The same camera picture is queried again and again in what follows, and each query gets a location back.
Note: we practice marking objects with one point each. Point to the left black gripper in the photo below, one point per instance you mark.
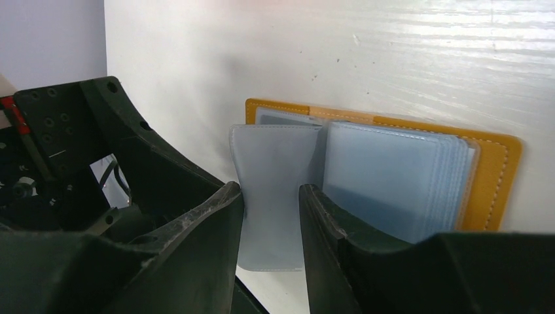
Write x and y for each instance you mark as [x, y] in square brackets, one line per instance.
[58, 149]

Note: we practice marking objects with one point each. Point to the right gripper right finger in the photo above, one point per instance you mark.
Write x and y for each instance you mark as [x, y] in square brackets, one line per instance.
[352, 267]

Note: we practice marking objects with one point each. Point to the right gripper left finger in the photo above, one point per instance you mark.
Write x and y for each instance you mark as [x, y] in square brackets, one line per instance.
[186, 266]

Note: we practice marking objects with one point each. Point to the yellow leather card holder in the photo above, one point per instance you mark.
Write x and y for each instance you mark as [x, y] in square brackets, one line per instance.
[408, 179]

